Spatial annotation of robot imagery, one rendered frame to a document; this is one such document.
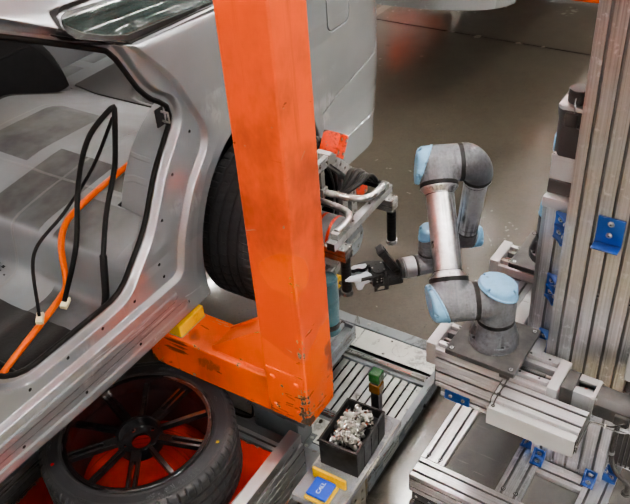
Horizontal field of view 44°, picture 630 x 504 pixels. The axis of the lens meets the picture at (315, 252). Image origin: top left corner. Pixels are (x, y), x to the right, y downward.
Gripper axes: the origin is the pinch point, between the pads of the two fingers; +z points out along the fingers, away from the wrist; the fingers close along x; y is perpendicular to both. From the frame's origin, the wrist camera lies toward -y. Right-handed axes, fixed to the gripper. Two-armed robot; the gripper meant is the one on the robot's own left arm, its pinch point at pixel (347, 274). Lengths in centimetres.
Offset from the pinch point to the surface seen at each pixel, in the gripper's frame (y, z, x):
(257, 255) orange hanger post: -35, 33, -27
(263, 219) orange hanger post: -49, 30, -30
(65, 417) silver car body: 5, 96, -34
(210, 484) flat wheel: 39, 59, -43
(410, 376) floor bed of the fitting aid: 76, -30, 18
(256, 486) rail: 44, 45, -44
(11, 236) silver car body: -11, 113, 46
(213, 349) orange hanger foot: 15, 50, -7
